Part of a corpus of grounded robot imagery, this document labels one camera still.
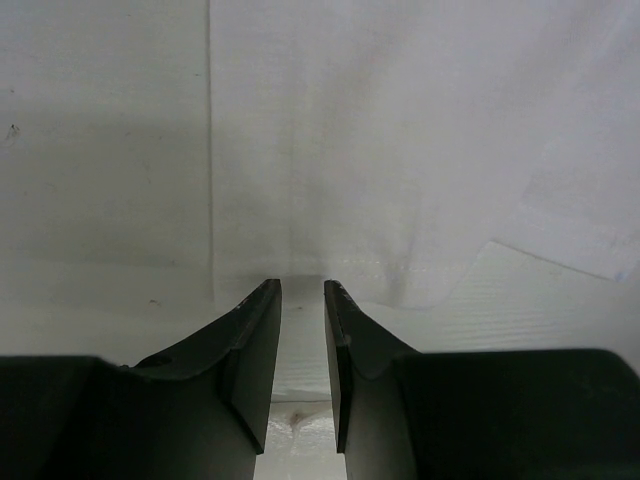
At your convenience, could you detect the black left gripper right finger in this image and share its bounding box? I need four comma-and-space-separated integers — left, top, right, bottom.
324, 280, 639, 479

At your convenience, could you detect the white tank top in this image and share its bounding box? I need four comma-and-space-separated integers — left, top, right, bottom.
209, 1, 639, 308

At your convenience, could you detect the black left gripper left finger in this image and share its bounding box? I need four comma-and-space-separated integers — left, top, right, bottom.
1, 279, 282, 479

